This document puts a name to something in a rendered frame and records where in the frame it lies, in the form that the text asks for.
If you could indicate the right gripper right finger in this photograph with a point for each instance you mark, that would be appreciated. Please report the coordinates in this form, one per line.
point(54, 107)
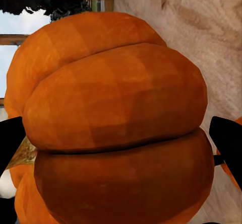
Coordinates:
point(227, 136)

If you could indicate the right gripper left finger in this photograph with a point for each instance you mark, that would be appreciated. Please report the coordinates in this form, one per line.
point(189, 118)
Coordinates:
point(12, 133)

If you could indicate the door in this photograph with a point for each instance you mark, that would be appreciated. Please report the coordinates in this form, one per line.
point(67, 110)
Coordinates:
point(21, 18)

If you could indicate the pumpkin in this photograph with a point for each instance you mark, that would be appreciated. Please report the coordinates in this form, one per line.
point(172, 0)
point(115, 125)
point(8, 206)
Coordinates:
point(111, 116)
point(224, 166)

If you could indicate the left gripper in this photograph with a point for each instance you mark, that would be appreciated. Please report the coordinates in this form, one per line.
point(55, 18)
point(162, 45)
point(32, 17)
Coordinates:
point(218, 159)

